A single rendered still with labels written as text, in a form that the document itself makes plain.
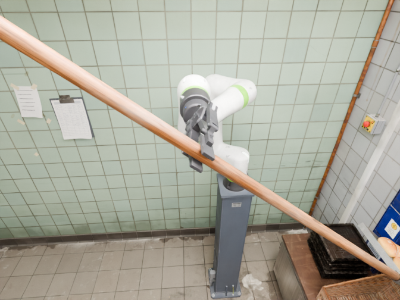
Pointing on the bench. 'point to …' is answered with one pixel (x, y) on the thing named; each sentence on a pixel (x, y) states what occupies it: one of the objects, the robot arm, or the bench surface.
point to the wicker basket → (361, 289)
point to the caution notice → (392, 228)
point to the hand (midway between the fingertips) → (201, 153)
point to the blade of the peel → (377, 246)
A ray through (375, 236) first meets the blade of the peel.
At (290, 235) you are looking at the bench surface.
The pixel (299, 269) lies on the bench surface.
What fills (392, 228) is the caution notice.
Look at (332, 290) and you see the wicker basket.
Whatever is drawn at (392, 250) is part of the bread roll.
